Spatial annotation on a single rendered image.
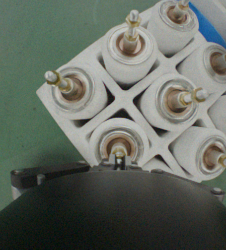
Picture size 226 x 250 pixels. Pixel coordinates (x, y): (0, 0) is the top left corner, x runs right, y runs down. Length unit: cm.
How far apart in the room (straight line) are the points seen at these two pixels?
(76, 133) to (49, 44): 38
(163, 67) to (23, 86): 47
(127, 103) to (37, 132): 35
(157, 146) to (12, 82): 54
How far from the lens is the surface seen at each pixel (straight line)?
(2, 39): 78
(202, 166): 29
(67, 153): 53
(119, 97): 32
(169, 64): 35
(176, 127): 26
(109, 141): 24
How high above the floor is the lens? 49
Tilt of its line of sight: 87 degrees down
